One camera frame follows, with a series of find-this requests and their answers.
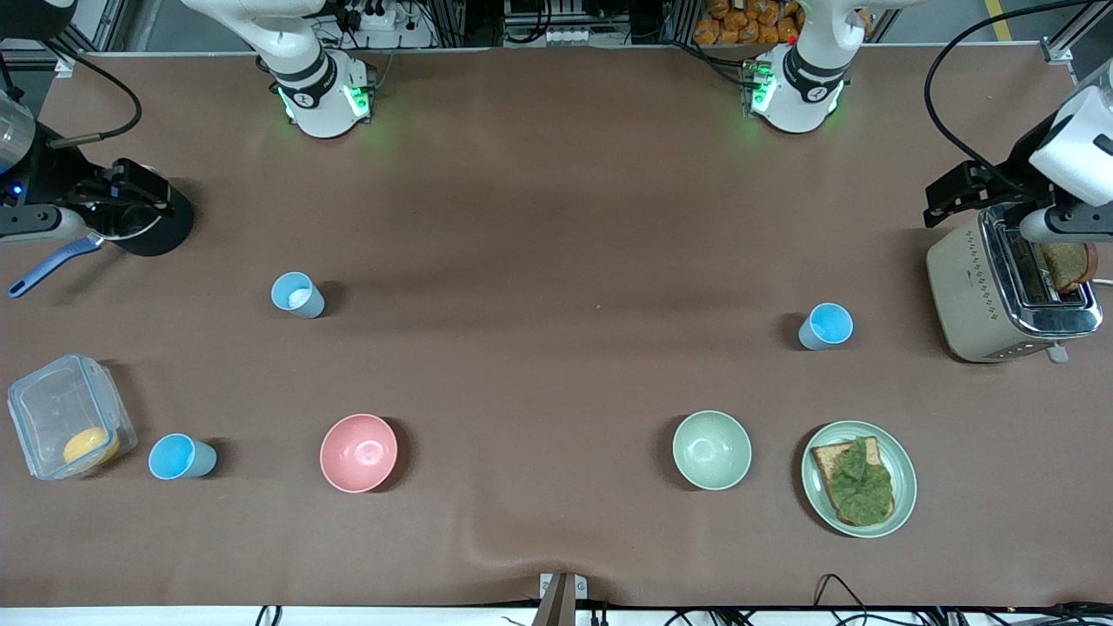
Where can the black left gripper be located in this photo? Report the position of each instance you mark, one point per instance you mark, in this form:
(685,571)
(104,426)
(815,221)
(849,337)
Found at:
(1011,172)

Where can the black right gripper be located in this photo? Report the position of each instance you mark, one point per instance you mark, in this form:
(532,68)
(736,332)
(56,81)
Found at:
(63,171)

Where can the blue paper cup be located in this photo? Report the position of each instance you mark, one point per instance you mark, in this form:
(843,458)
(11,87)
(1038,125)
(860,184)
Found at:
(826,327)
(178,457)

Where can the blue cup with white tissue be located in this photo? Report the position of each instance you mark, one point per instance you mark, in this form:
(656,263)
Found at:
(298,296)

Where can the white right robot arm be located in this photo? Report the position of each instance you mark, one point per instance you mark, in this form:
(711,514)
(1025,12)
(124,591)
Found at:
(317,83)

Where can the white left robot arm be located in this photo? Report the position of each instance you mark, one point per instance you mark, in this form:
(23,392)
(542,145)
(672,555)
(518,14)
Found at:
(804,83)

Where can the cream and chrome toaster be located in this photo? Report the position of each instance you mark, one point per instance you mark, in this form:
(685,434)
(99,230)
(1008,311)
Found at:
(974,296)

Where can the brown bread slice in toaster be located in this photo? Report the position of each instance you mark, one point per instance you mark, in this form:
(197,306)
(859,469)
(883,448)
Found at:
(1071,265)

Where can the crumpled white tissue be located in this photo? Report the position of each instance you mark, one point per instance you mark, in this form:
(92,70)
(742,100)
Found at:
(298,296)

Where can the clear plastic lidded container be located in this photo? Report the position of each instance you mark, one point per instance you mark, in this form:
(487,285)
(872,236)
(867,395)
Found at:
(52,400)

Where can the yellow orange round food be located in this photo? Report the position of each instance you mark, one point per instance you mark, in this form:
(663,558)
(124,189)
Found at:
(90,447)

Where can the bag of orange buns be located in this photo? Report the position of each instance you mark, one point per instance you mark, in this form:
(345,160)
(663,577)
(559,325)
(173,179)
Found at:
(739,22)

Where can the pale green plate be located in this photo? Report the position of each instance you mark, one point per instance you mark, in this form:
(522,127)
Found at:
(904,474)

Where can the toast slice under lettuce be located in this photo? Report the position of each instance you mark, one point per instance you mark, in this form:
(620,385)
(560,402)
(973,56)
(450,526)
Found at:
(826,461)

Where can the white power strip with plugs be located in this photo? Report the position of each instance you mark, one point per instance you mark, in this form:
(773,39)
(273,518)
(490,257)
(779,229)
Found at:
(378,16)

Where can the green lettuce leaf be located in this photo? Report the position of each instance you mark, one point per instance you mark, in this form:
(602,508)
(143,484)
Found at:
(863,487)

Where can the pink bowl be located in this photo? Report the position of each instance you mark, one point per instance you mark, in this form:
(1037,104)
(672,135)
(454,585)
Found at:
(358,453)

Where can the pale green bowl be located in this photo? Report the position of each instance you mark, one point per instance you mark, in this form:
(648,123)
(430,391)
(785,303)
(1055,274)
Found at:
(711,450)

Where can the brown table cover mat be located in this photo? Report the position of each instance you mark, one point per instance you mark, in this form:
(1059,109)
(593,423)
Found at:
(556,217)

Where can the small white power strip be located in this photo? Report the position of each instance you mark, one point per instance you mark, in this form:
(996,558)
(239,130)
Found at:
(569,36)

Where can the metal corner bracket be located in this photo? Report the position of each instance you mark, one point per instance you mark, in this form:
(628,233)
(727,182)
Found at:
(1056,50)
(63,68)

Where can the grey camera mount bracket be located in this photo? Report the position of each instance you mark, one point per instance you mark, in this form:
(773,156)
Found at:
(558,600)

